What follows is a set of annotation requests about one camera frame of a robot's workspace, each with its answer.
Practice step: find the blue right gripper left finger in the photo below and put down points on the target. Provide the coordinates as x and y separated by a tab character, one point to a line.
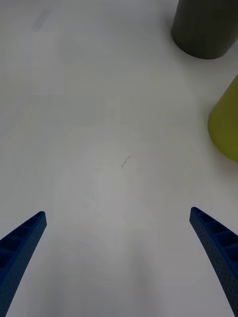
18	250

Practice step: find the grey waste bin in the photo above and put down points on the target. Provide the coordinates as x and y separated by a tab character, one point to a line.
203	27

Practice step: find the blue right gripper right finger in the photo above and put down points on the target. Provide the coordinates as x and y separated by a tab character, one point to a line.
220	247

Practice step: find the yellow-green waste bin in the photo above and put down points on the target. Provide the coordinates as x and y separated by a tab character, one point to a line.
226	123

